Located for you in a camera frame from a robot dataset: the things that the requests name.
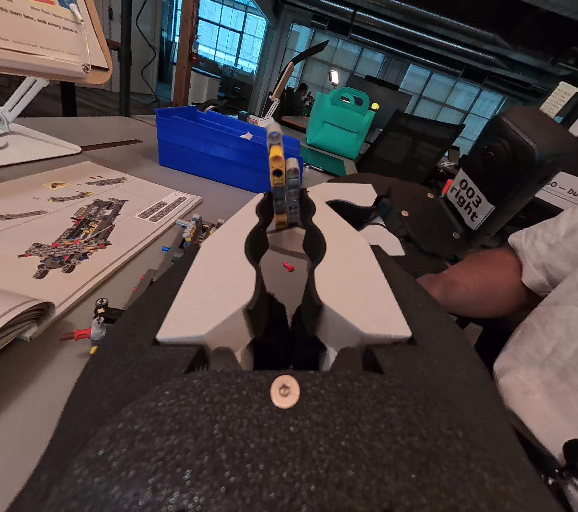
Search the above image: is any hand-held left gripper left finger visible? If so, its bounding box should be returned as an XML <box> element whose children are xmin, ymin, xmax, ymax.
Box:
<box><xmin>156</xmin><ymin>192</ymin><xmax>272</xmax><ymax>368</ymax></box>

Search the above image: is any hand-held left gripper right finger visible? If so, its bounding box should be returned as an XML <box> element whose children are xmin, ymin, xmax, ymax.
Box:
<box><xmin>302</xmin><ymin>189</ymin><xmax>412</xmax><ymax>364</ymax></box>

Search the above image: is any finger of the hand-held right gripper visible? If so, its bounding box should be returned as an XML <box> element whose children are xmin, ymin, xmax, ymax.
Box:
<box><xmin>359</xmin><ymin>227</ymin><xmax>406</xmax><ymax>257</ymax></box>
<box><xmin>313</xmin><ymin>182</ymin><xmax>385</xmax><ymax>230</ymax></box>

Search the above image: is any short grey lego beam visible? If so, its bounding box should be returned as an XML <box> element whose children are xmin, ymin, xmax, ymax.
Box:
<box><xmin>285</xmin><ymin>157</ymin><xmax>302</xmax><ymax>226</ymax></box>

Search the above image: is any long grey lego beam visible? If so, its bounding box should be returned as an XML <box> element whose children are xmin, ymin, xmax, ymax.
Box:
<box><xmin>266</xmin><ymin>121</ymin><xmax>288</xmax><ymax>217</ymax></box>

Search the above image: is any lego chassis model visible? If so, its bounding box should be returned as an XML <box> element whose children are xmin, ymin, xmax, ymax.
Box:
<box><xmin>59</xmin><ymin>214</ymin><xmax>225</xmax><ymax>357</ymax></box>

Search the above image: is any teal bag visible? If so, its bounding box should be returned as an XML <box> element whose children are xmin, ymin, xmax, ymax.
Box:
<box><xmin>300</xmin><ymin>87</ymin><xmax>378</xmax><ymax>176</ymax></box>

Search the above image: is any black mesh office chair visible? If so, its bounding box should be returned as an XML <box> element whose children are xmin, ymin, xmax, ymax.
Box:
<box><xmin>357</xmin><ymin>109</ymin><xmax>466</xmax><ymax>185</ymax></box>

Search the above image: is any white paper note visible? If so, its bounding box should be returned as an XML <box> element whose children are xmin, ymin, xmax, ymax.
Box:
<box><xmin>539</xmin><ymin>81</ymin><xmax>578</xmax><ymax>117</ymax></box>

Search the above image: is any black monitor screen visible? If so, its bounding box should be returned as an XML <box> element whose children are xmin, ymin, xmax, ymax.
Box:
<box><xmin>345</xmin><ymin>74</ymin><xmax>412</xmax><ymax>130</ymax></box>

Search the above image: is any open instruction booklet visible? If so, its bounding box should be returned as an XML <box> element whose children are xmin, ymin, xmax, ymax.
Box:
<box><xmin>0</xmin><ymin>160</ymin><xmax>202</xmax><ymax>350</ymax></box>

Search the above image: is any white folding stand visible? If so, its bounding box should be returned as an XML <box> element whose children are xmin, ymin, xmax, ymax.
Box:
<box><xmin>259</xmin><ymin>40</ymin><xmax>330</xmax><ymax>129</ymax></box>

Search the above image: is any blue plastic bin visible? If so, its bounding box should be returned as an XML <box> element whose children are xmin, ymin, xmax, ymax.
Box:
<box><xmin>155</xmin><ymin>106</ymin><xmax>302</xmax><ymax>194</ymax></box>

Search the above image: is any person's white shirt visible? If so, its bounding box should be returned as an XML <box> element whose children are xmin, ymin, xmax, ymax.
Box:
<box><xmin>492</xmin><ymin>205</ymin><xmax>578</xmax><ymax>458</ymax></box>

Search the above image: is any wooden support post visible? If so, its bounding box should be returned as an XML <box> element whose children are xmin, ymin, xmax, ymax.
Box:
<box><xmin>173</xmin><ymin>0</ymin><xmax>207</xmax><ymax>107</ymax></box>

